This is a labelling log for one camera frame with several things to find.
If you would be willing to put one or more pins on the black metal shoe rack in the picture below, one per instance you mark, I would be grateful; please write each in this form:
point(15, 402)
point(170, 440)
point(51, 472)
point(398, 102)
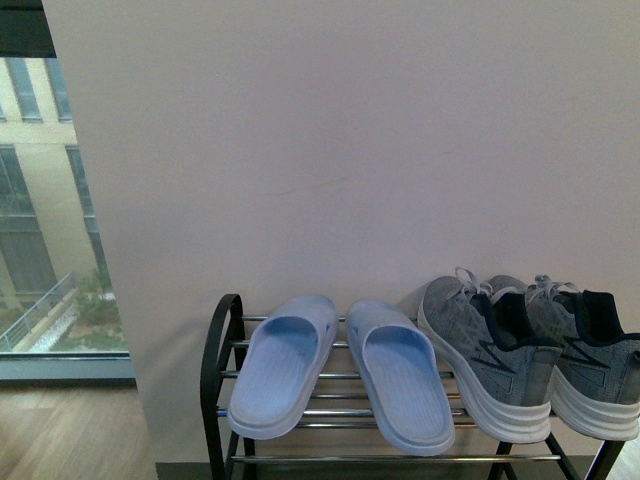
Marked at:
point(234, 457)

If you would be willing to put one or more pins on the light blue slipper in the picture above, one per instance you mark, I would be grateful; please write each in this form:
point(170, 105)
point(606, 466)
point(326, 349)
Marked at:
point(286, 354)
point(397, 364)

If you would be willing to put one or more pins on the grey sneaker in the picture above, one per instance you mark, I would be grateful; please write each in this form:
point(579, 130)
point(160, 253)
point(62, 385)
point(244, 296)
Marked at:
point(502, 367)
point(595, 383)

